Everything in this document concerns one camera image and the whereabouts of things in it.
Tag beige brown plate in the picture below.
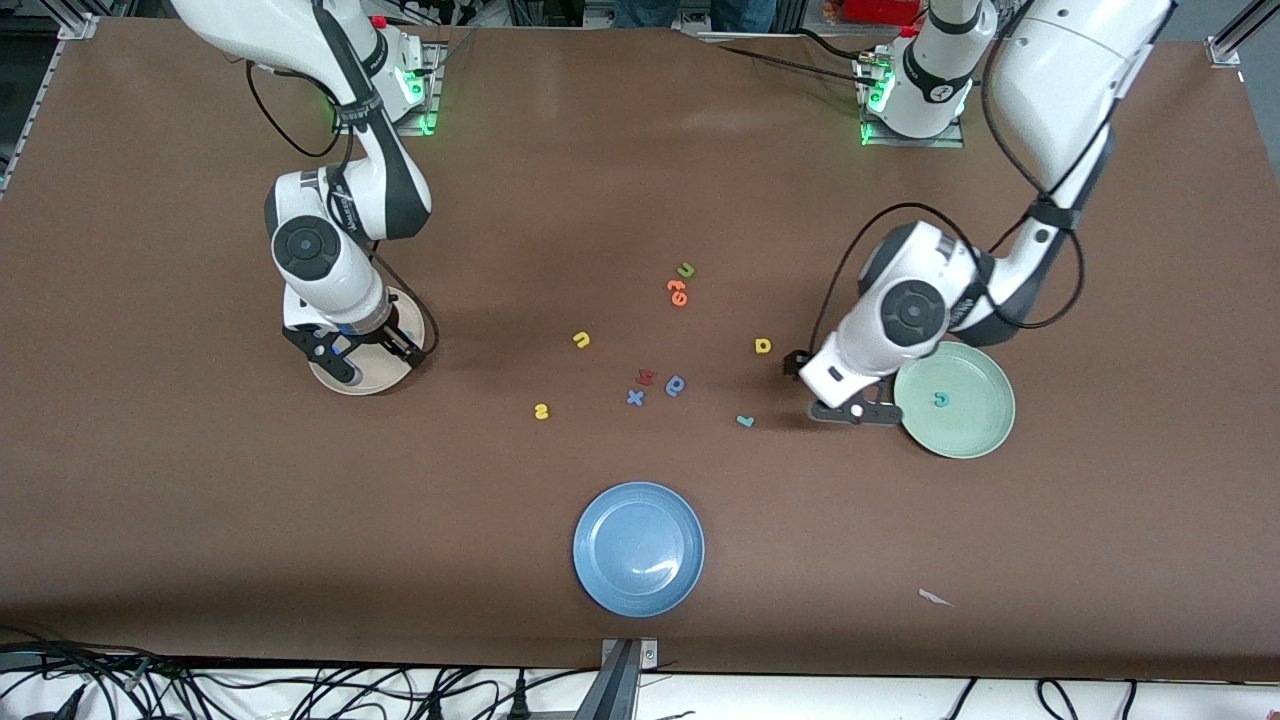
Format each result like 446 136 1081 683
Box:
306 284 428 397

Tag light green plate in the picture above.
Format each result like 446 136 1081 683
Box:
893 341 1017 460

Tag brown table cover sheet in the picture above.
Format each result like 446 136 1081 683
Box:
0 18 1280 683

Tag blue plate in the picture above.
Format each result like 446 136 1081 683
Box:
572 481 706 619

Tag red box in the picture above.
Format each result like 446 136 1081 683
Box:
840 0 926 26

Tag person in blue jeans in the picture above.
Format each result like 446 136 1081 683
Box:
612 0 779 31

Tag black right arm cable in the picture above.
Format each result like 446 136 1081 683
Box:
245 60 441 366

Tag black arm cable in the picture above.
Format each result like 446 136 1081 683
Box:
805 30 1091 351
245 60 441 366

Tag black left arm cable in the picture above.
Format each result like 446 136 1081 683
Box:
805 30 1091 351

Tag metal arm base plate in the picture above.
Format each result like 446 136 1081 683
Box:
380 40 441 137
858 50 967 149

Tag black base cable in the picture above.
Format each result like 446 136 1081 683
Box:
700 38 873 83

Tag black floor cable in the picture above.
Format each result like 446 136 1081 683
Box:
1035 678 1083 720
0 625 201 720

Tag dark aluminium post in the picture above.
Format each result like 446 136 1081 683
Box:
573 640 641 720

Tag aluminium frame rail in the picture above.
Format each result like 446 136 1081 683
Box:
0 12 101 201
1205 0 1280 69

